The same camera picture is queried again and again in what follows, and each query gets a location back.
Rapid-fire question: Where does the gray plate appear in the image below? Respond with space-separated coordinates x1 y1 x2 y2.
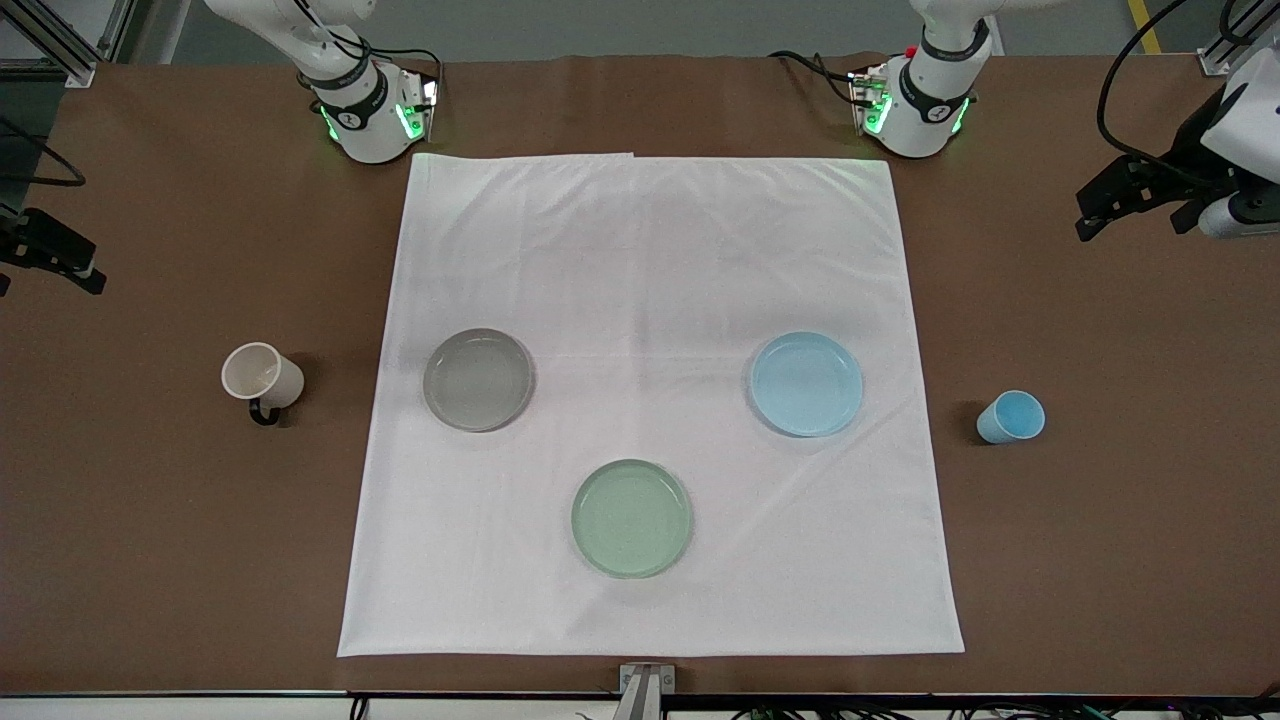
422 328 536 433

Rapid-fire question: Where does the aluminium frame profile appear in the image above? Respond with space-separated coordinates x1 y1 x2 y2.
1195 25 1261 77
0 0 137 87

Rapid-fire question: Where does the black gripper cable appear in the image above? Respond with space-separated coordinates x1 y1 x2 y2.
0 115 87 189
1096 0 1231 191

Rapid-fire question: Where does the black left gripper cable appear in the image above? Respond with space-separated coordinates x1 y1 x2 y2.
1096 0 1231 191

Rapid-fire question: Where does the white mug with black handle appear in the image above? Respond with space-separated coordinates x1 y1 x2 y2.
221 342 305 427

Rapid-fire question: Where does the blue cup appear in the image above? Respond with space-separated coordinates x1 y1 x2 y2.
976 390 1046 445

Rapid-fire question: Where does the green plate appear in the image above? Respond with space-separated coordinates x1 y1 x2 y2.
571 459 694 580

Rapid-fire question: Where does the blue plate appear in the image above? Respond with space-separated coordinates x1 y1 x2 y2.
750 331 865 438

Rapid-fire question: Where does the black right arm base cable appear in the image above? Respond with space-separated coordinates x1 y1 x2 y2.
330 30 443 86

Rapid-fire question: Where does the black arm base cable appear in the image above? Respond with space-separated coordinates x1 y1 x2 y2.
767 50 873 107
330 30 443 86

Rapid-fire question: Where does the black left arm base cable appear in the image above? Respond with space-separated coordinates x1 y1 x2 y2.
767 50 873 107

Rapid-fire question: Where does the white cloth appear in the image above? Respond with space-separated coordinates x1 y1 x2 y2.
337 152 966 658

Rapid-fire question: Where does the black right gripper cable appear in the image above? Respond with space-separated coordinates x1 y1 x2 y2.
0 115 87 189

